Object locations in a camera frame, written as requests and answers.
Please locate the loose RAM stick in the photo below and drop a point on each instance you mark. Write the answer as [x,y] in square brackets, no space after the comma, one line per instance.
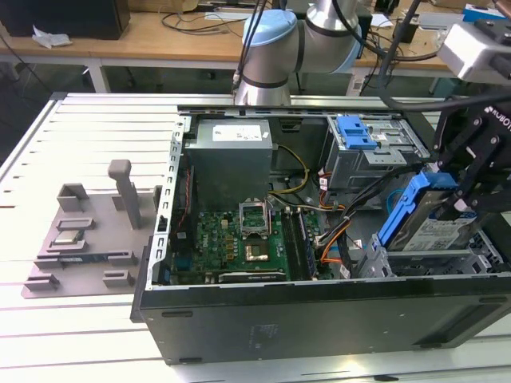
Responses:
[80,259]

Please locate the flat grey box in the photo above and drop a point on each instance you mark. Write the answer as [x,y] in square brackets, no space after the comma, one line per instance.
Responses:
[439,19]

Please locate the black graphics card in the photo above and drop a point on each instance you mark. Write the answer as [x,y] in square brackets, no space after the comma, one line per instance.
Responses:
[247,276]

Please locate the CPU socket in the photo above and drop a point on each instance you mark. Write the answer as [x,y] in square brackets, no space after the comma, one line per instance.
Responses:
[255,251]

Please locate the black open PC case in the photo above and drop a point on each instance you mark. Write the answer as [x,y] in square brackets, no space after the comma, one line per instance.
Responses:
[319,319]

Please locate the blue cardboard box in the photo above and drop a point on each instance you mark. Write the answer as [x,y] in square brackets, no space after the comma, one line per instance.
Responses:
[477,12]

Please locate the metal disk bay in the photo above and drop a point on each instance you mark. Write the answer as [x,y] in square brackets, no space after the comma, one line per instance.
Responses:
[439,263]

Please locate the green motherboard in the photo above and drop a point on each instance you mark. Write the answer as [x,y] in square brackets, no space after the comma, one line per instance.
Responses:
[215,239]

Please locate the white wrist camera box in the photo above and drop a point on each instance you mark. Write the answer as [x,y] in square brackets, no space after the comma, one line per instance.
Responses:
[471,52]

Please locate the crumpled white paper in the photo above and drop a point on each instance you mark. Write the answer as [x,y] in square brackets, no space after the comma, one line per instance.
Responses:
[50,38]

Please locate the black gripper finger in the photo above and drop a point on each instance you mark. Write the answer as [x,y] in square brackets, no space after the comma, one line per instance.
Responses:
[477,171]
[459,143]

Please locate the white paper sheet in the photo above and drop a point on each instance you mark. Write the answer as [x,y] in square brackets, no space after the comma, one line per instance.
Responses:
[217,16]

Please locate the black pen holder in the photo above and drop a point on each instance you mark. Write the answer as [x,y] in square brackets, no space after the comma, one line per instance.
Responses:
[409,32]

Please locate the metal drive cage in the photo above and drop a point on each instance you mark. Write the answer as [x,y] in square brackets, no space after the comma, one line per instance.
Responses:
[359,171]

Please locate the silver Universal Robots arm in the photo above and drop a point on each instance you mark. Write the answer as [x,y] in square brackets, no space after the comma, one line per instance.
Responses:
[279,48]

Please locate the large black box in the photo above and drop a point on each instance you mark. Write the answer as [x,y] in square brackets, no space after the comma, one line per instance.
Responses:
[80,20]

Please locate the blue drive carrier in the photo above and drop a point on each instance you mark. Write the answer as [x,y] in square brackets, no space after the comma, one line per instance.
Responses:
[353,133]

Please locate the hard disk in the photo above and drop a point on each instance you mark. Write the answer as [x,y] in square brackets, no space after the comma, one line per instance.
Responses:
[435,233]

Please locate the silver CPU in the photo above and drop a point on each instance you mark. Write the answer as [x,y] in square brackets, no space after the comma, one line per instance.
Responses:
[68,238]

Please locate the white power adapter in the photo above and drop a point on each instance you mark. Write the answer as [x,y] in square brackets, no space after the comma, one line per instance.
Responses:
[359,85]

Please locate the grey parts rack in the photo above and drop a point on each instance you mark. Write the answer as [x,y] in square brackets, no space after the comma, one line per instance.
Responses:
[96,239]

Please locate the black speaker box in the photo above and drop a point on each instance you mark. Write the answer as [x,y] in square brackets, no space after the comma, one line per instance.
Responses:
[365,24]

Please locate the long wooden desk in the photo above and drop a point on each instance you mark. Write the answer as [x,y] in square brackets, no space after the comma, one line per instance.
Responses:
[139,44]

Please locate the grey power supply unit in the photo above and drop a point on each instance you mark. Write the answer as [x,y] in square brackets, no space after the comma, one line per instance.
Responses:
[227,167]

